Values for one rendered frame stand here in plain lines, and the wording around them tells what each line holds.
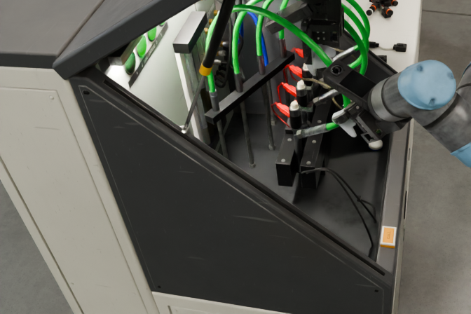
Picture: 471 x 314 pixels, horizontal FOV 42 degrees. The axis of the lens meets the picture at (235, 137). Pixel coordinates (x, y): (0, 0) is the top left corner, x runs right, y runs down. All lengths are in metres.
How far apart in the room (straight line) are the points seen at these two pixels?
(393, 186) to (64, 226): 0.78
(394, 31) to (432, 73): 1.02
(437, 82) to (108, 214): 0.76
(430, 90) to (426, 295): 1.59
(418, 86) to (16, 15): 0.77
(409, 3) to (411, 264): 1.03
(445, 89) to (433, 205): 1.81
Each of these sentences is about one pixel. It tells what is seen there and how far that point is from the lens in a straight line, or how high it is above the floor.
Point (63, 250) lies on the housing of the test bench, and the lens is 1.59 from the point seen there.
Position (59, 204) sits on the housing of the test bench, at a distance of 1.44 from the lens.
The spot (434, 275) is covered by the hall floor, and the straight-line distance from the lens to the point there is 2.55.
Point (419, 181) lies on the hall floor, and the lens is 2.86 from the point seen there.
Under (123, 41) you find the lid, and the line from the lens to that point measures 1.01.
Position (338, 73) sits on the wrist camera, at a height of 1.37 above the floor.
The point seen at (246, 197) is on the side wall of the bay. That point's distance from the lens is 1.19.
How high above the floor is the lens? 2.05
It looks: 41 degrees down
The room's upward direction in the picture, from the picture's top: 10 degrees counter-clockwise
